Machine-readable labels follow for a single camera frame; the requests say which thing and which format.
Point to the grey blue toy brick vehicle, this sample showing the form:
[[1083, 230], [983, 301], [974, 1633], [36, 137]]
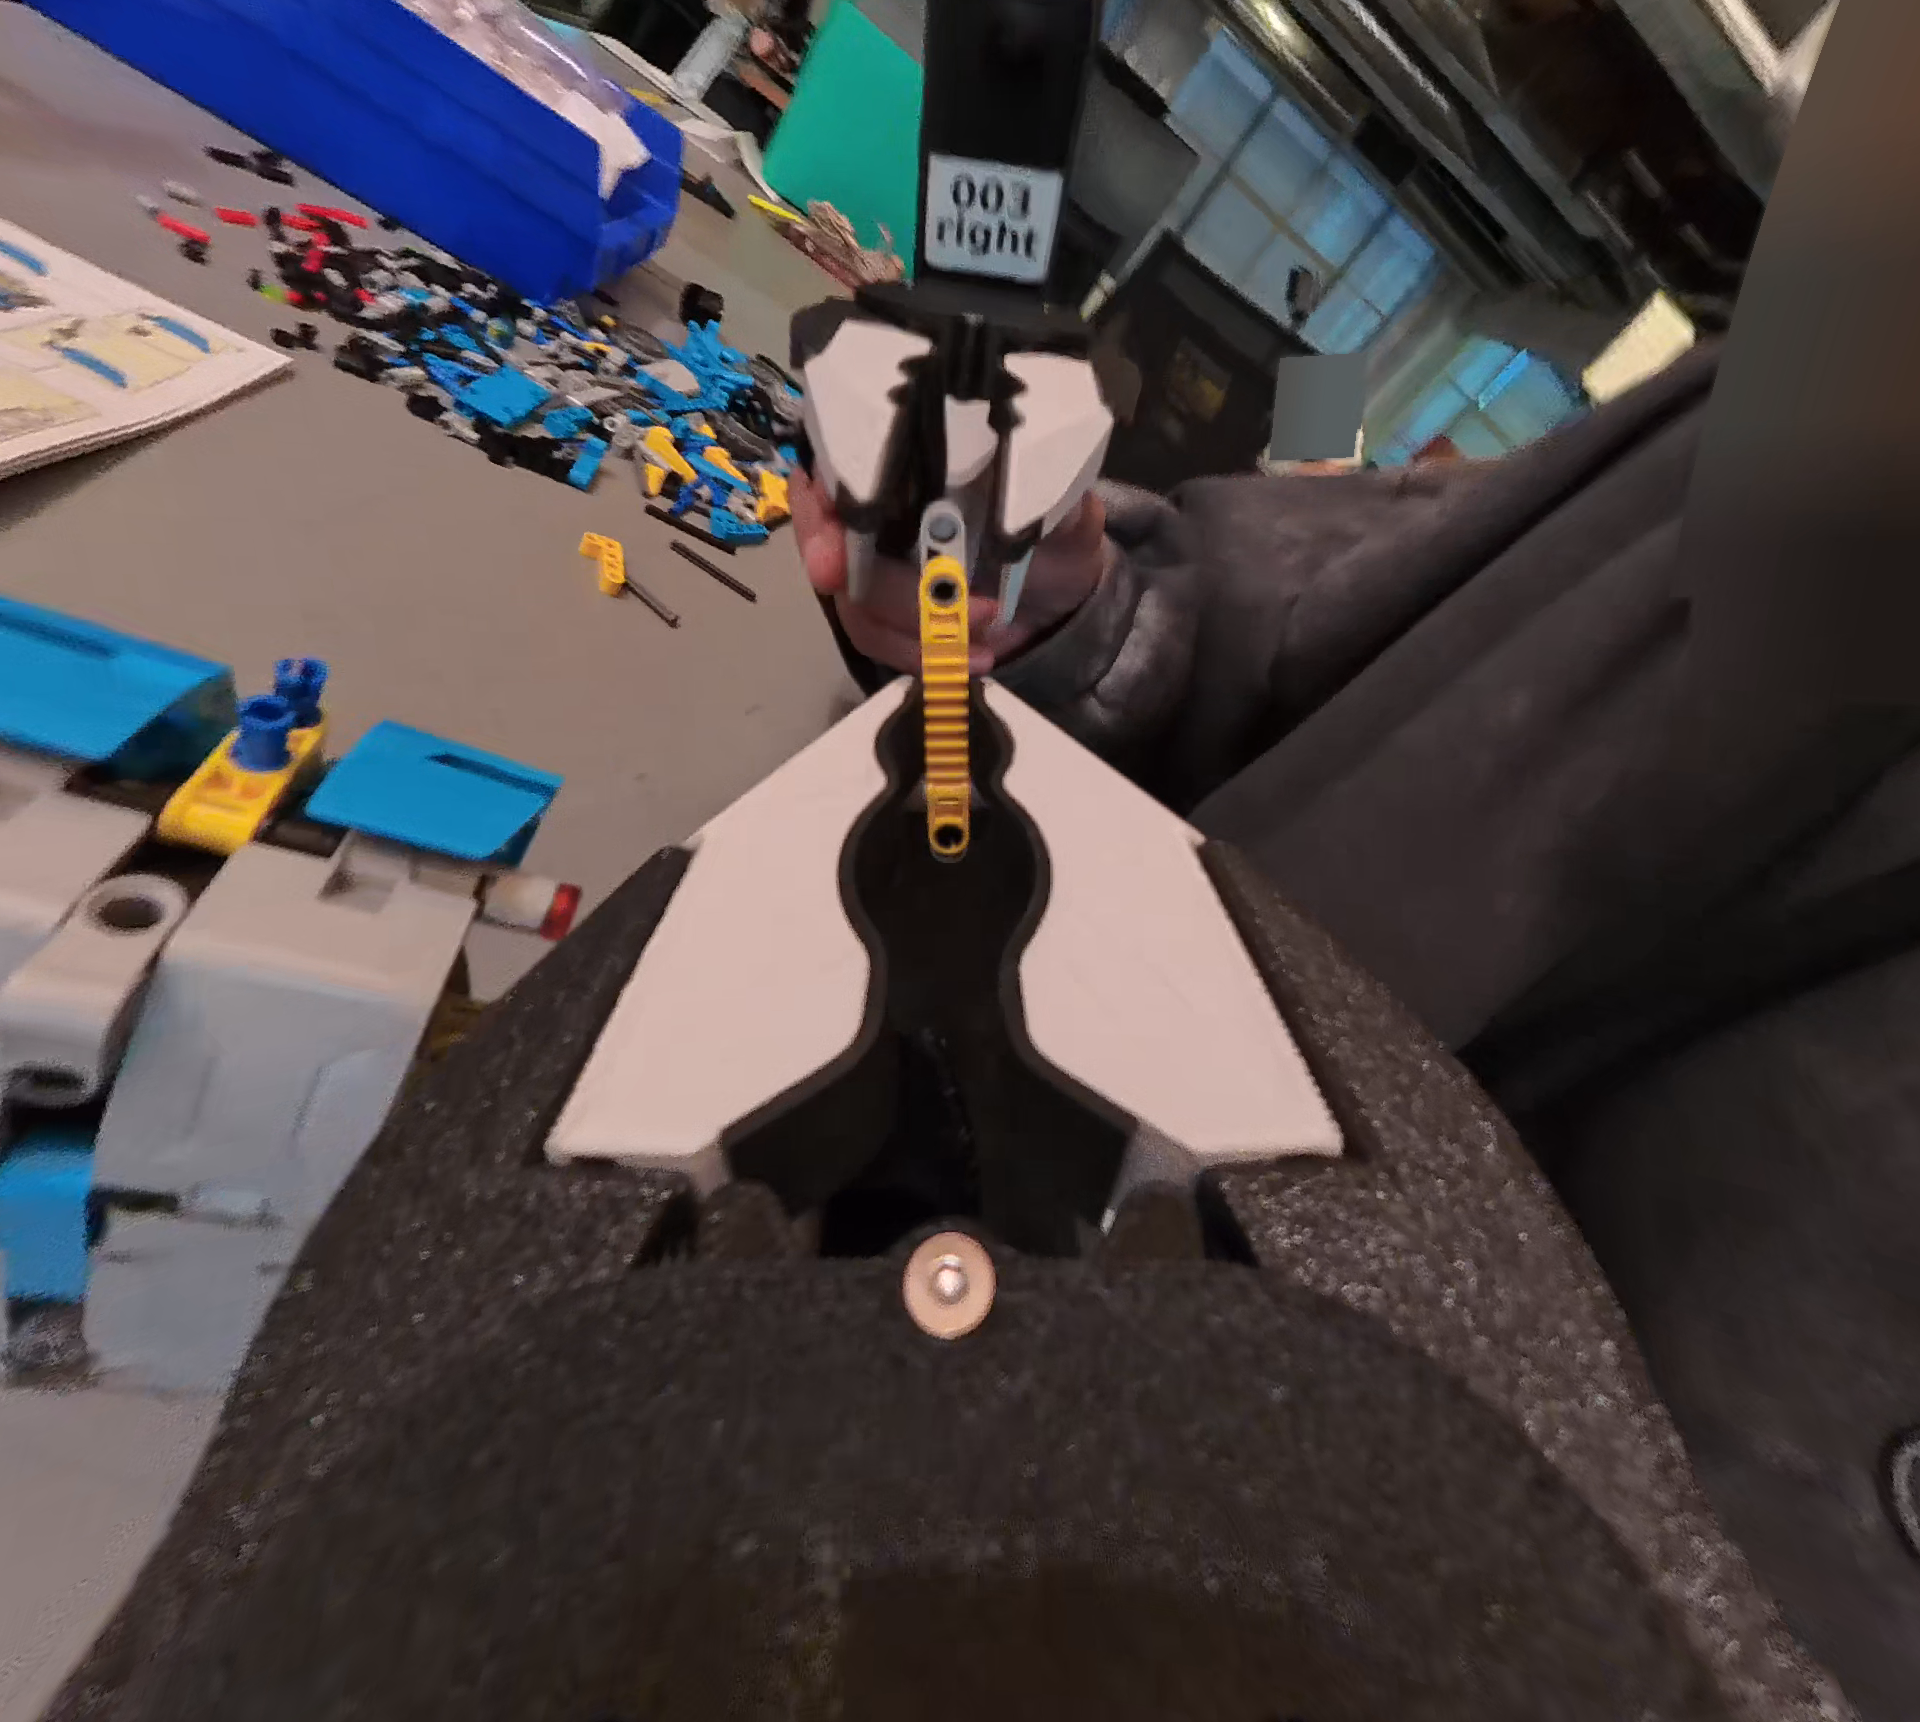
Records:
[[301, 1002]]

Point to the blue plastic storage bin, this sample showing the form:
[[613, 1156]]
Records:
[[224, 12]]

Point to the person's right forearm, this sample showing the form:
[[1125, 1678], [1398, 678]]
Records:
[[1321, 613]]

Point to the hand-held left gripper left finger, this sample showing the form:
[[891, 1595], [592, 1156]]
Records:
[[720, 1002]]

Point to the grey desk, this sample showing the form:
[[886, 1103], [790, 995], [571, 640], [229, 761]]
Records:
[[451, 642]]

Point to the open instruction booklet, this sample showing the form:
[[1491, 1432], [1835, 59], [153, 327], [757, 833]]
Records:
[[104, 356]]

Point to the black cabinet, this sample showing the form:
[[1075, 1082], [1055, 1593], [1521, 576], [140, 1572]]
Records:
[[1200, 373]]

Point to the grey toy connector piece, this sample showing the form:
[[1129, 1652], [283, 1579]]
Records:
[[942, 531]]

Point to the pile of loose brick pieces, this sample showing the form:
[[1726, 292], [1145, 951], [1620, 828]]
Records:
[[524, 373]]

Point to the black toy axle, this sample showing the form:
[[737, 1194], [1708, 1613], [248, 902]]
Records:
[[713, 571], [653, 603]]

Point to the person's right hand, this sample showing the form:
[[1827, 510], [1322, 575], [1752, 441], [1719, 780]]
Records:
[[885, 634]]

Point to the yellow toy gear rack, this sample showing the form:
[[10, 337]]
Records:
[[944, 703]]

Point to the yellow angled toy brick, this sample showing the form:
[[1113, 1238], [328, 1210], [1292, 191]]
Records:
[[603, 561]]

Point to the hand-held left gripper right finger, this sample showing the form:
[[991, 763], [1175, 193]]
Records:
[[1171, 1002]]

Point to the green plastic panel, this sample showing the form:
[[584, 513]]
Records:
[[840, 133]]

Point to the person's grey sweatshirt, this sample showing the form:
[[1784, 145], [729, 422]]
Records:
[[1801, 776]]

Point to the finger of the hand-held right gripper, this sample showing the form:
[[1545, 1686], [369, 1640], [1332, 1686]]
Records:
[[1050, 446], [855, 433]]

